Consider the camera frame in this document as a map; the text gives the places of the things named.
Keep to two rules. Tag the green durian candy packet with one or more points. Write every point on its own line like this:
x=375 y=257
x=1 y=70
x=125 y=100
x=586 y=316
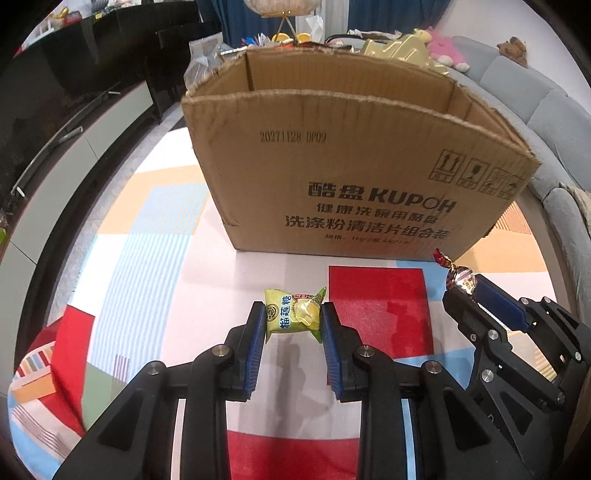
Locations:
x=293 y=314

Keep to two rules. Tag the black television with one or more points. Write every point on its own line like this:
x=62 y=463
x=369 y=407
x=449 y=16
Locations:
x=55 y=92

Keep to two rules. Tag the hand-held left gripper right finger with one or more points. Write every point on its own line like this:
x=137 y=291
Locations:
x=330 y=350

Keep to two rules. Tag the gold mountain shaped box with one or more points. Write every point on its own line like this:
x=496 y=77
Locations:
x=397 y=48

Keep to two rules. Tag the grey sectional sofa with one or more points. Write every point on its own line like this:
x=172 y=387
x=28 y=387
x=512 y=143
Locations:
x=521 y=83

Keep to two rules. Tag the red silver foil candy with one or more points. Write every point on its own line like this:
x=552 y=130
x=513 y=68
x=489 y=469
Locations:
x=461 y=279

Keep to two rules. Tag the pink plush toy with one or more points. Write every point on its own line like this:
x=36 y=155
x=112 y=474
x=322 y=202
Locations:
x=445 y=46

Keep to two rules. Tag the yellow plush toy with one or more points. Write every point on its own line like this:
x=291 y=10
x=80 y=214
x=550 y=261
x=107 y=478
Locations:
x=421 y=33

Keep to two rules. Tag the grey television cabinet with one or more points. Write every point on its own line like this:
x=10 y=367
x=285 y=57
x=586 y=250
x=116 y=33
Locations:
x=69 y=175

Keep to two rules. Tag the white tiered snack bowl stand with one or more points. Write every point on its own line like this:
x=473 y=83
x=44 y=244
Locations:
x=281 y=5

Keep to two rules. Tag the colourful patchwork tablecloth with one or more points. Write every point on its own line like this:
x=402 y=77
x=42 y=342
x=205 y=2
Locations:
x=152 y=277

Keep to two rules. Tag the brown cardboard box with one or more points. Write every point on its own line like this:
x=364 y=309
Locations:
x=346 y=184

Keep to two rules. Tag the black upright piano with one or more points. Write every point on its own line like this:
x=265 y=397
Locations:
x=175 y=46

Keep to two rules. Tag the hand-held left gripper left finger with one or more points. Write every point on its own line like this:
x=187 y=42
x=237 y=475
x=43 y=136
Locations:
x=254 y=350

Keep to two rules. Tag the brown plush bear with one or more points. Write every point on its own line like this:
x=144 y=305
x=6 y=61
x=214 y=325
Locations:
x=512 y=48

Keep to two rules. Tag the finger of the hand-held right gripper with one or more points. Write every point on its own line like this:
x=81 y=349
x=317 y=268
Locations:
x=471 y=318
x=501 y=304

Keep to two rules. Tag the crumpled clear plastic bag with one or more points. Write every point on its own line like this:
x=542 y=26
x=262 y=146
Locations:
x=369 y=33

